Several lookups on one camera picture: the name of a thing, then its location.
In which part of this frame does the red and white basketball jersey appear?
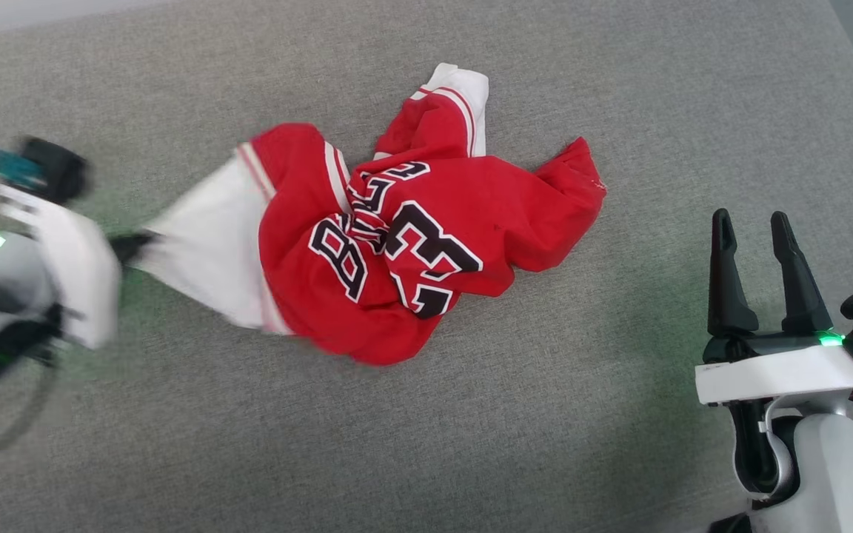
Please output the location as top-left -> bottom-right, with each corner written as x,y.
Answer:
130,63 -> 609,367

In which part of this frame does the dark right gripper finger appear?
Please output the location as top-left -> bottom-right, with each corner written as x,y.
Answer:
707,209 -> 760,337
770,211 -> 835,335

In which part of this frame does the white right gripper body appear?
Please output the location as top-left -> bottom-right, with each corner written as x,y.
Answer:
695,329 -> 853,406

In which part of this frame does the grey fabric sofa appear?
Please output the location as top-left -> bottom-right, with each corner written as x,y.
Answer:
0,0 -> 853,533

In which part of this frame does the teal left cable connector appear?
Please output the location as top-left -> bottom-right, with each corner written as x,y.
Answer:
0,144 -> 47,190

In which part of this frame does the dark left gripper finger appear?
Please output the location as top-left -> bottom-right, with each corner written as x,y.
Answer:
110,230 -> 158,267

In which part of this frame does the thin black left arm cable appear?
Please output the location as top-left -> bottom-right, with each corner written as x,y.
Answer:
0,361 -> 58,469

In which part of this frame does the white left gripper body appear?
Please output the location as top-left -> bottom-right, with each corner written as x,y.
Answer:
0,184 -> 123,351

